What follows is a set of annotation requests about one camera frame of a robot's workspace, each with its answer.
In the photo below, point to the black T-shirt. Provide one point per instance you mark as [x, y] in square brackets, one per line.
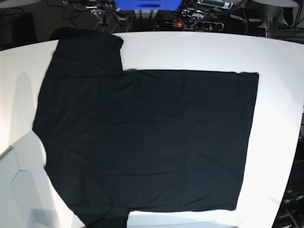
[141, 140]

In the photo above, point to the black power strip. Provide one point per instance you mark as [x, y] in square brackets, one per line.
[195, 25]

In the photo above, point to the blue plastic box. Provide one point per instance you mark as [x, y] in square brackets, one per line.
[148, 4]

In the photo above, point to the white chair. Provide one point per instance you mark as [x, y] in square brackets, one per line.
[27, 197]

